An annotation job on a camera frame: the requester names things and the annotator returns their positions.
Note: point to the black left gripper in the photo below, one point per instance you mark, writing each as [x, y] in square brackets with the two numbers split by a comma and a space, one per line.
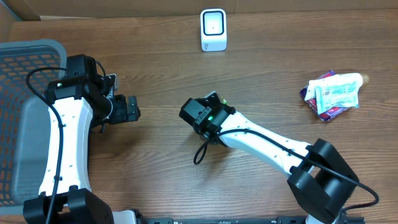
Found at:
[130, 108]

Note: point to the purple Carefree pad pack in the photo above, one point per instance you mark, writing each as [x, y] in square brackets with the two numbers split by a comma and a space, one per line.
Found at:
[326, 116]

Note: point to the teal wet wipes pack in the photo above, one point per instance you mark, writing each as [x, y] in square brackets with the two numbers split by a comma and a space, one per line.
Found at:
[329, 96]

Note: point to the white tube with gold cap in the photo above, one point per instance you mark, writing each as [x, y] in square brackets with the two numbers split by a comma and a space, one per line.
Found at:
[337, 79]

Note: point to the green yellow snack packet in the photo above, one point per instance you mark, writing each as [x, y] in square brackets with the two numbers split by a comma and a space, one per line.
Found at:
[224, 101]

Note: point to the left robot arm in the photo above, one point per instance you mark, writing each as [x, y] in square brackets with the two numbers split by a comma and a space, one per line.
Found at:
[79, 101]

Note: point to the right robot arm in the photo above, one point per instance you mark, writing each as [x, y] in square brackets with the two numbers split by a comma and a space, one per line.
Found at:
[318, 176]

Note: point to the white barcode scanner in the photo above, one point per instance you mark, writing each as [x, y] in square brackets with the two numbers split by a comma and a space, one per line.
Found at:
[213, 30]

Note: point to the grey plastic mesh basket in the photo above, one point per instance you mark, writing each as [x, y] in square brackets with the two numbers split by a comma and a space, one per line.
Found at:
[25, 122]

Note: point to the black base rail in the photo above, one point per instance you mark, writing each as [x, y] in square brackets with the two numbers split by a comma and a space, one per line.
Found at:
[278, 220]

